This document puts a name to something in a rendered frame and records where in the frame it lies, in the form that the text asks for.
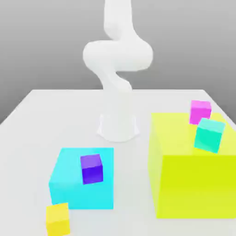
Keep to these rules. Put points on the small magenta cube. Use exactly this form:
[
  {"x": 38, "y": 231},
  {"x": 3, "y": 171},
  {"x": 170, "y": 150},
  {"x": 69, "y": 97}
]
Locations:
[{"x": 199, "y": 110}]

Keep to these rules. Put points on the large cyan box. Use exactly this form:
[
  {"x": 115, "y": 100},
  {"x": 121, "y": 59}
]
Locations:
[{"x": 66, "y": 184}]

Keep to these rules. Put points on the small teal cube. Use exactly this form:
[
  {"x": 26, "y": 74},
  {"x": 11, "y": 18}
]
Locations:
[{"x": 208, "y": 137}]

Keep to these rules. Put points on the large yellow-green box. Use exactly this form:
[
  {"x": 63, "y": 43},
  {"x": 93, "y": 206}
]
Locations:
[{"x": 193, "y": 184}]

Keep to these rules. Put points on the small yellow cube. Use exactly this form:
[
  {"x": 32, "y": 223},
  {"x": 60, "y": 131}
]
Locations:
[{"x": 57, "y": 219}]

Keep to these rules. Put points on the small purple cube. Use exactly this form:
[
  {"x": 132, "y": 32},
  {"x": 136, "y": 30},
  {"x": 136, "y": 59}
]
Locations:
[{"x": 91, "y": 170}]

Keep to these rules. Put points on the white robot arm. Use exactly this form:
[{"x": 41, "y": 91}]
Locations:
[{"x": 118, "y": 55}]

